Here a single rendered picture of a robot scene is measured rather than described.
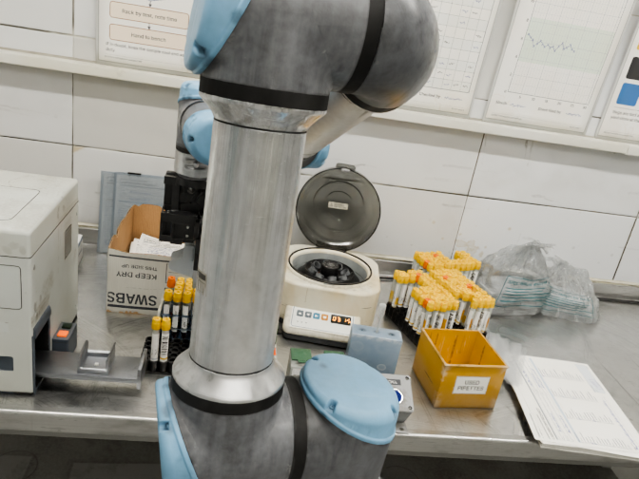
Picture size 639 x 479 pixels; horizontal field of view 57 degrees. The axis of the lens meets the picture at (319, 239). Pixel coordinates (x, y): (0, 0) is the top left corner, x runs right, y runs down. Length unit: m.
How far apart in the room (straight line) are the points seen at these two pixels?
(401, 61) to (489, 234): 1.25
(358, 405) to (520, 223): 1.21
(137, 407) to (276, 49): 0.74
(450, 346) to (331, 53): 0.89
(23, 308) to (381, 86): 0.70
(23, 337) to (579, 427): 1.01
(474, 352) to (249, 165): 0.89
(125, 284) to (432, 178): 0.84
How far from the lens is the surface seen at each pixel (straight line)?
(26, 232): 0.98
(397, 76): 0.54
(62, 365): 1.12
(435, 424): 1.16
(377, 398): 0.66
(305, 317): 1.30
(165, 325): 1.11
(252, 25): 0.49
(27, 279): 1.01
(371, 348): 1.18
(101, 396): 1.11
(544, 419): 1.26
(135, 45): 1.51
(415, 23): 0.54
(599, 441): 1.27
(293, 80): 0.49
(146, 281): 1.30
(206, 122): 0.85
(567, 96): 1.70
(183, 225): 1.03
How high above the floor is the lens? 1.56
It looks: 22 degrees down
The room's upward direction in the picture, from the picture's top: 10 degrees clockwise
